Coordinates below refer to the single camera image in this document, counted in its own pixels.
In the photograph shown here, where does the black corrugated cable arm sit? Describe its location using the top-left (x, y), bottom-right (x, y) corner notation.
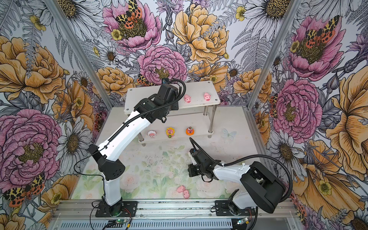
top-left (73, 79), bottom-right (187, 176)
top-left (189, 137), bottom-right (293, 202)

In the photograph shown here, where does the small pink pig toy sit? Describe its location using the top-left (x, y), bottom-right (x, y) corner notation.
top-left (184, 94), bottom-right (191, 103)
top-left (176, 186), bottom-right (186, 193)
top-left (183, 190), bottom-right (190, 199)
top-left (204, 93), bottom-right (211, 101)

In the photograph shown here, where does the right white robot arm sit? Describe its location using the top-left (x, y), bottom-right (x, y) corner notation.
top-left (188, 148), bottom-right (292, 216)

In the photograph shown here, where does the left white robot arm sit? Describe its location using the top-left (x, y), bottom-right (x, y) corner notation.
top-left (88, 79), bottom-right (186, 217)

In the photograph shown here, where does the pink white hooded toy figure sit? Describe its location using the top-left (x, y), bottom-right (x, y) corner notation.
top-left (147, 130), bottom-right (157, 139)

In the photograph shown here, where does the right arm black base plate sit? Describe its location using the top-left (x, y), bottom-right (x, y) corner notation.
top-left (213, 200), bottom-right (255, 217)

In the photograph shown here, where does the pink toy with yellow flower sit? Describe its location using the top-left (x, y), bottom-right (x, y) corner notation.
top-left (166, 127), bottom-right (175, 138)

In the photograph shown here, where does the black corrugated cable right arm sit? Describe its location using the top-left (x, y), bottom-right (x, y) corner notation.
top-left (189, 137), bottom-right (293, 202)

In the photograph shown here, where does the aluminium front rail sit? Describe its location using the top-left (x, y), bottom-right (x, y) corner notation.
top-left (54, 198), bottom-right (297, 220)

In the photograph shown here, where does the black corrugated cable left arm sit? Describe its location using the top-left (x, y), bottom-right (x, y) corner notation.
top-left (73, 79), bottom-right (187, 176)

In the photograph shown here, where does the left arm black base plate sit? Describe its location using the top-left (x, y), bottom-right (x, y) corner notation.
top-left (95, 200), bottom-right (138, 218)

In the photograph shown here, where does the white two-tier shelf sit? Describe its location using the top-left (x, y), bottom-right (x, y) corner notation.
top-left (130, 81), bottom-right (220, 144)

